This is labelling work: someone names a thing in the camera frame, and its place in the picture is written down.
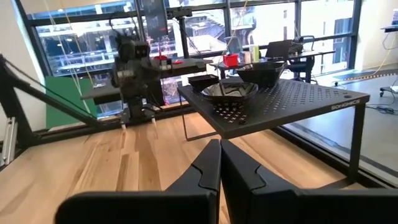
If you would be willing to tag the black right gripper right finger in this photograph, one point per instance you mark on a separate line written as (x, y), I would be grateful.
(267, 205)

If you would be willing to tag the green and white cup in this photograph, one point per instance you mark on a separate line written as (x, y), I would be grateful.
(255, 53)

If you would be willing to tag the dark hanging panel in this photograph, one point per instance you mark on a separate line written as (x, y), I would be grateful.
(155, 15)

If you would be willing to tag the black vertical camera post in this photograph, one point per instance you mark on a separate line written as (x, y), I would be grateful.
(183, 37)

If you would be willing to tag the dark office desk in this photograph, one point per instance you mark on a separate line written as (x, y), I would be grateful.
(311, 53)

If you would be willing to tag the open laptop with bright screen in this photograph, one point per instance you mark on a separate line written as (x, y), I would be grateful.
(395, 17)

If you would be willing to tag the pale cup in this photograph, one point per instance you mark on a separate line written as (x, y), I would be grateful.
(245, 57)

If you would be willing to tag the black deep mini plate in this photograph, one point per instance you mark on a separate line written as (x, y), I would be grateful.
(261, 76)

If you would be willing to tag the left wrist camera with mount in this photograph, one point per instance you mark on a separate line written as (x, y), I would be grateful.
(142, 51)

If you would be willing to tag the black perforated metal riser shelf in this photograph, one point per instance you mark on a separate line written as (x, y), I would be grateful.
(295, 102)

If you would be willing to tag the green board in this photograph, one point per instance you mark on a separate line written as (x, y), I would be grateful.
(59, 85)

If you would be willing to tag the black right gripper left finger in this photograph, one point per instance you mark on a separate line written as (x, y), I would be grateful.
(186, 205)

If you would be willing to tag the large window with dark frame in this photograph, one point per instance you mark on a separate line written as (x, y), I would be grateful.
(323, 18)

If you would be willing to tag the yellow and black floor strip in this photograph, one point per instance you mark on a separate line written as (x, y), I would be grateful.
(367, 76)

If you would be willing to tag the black round rippled mini plate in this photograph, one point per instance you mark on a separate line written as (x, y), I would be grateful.
(230, 93)

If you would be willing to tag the black rig frame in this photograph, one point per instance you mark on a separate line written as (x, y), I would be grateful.
(46, 89)

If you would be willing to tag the dark laptop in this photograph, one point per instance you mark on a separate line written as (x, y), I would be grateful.
(278, 49)

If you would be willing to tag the red box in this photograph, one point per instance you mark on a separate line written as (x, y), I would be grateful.
(230, 60)

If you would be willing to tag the office chair with blue seat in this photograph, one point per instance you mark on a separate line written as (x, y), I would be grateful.
(297, 66)

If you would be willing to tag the black square mini plate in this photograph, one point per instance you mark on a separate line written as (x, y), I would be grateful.
(202, 81)

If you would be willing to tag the dark wall-side desk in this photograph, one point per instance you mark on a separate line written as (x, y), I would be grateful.
(390, 28)

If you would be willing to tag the wheeled chair base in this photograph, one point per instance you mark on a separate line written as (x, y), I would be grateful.
(388, 90)

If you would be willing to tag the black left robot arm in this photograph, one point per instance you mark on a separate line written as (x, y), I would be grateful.
(138, 113)

